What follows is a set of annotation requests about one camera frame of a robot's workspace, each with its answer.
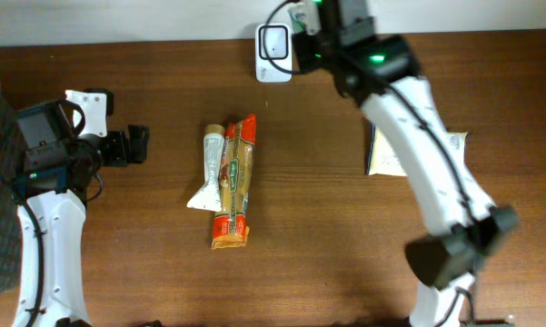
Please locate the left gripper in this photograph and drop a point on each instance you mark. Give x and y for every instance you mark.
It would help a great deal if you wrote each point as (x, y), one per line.
(123, 154)

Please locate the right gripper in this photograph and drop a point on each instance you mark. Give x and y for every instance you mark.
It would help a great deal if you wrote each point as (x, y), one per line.
(304, 64)

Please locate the white tube with tan cap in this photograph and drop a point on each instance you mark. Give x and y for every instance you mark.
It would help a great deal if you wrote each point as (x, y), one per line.
(208, 196)

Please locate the yellow snack bag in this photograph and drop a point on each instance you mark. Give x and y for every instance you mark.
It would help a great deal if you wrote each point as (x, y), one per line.
(383, 160)

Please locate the red orange pasta packet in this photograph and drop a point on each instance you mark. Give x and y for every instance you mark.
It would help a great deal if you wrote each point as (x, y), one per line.
(229, 226)

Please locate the teal tissue pack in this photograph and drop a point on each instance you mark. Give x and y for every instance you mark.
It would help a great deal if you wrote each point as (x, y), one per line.
(298, 18)

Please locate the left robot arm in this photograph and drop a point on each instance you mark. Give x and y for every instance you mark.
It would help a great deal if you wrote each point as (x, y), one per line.
(67, 143)

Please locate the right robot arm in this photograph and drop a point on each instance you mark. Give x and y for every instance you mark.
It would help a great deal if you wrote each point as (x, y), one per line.
(382, 75)

